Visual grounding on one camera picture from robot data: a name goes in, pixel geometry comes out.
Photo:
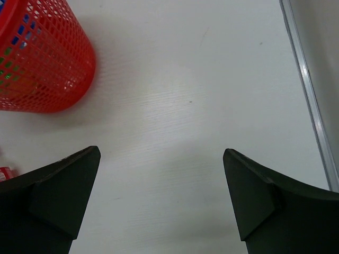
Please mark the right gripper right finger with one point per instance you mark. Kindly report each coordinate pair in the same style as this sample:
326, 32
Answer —
278, 214

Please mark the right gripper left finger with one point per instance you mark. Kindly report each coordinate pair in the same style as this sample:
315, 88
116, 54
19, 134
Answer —
42, 210

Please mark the red label cola bottle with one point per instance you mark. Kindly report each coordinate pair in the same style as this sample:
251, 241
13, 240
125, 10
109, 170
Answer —
5, 174

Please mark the green soda bottle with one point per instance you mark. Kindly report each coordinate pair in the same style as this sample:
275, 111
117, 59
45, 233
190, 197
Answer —
10, 71

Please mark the blue label water bottle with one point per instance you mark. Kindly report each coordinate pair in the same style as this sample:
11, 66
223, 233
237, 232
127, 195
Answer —
24, 32

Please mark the red plastic mesh bin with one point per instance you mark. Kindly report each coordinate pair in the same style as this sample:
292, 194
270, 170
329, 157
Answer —
57, 66

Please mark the right side aluminium rail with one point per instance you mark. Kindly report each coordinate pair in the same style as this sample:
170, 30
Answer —
320, 133

